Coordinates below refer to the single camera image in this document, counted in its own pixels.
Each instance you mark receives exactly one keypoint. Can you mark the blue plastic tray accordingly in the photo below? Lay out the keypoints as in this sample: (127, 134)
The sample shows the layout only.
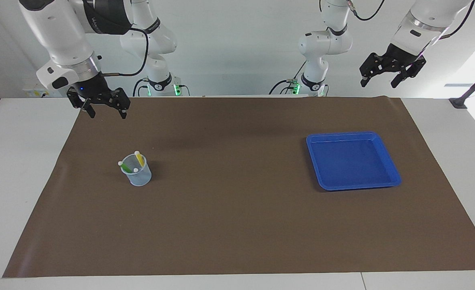
(354, 161)

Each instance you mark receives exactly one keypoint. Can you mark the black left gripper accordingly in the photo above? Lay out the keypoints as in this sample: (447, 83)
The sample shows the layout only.
(398, 58)

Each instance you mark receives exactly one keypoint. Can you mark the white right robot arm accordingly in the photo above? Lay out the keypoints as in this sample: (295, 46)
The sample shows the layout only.
(56, 32)

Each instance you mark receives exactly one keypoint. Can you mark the black clamp stand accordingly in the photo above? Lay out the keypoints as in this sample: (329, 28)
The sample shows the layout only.
(459, 102)

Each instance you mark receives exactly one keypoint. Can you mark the green pen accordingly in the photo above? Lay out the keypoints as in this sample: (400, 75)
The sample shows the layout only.
(126, 167)

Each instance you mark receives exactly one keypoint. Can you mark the translucent mesh pen cup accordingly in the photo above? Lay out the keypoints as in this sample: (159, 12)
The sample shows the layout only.
(141, 178)

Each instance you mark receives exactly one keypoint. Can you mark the brown table mat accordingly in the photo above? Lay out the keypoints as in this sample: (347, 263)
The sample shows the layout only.
(237, 221)

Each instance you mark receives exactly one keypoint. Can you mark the white wall socket box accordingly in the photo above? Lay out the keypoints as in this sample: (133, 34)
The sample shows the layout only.
(32, 92)

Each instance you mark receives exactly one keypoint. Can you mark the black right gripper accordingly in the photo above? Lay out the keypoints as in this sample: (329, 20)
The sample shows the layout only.
(92, 88)

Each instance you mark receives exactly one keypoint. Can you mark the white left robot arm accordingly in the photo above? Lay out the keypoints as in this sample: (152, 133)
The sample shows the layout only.
(422, 20)

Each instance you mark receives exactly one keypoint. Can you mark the yellow pen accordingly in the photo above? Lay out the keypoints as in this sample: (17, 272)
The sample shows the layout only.
(140, 160)

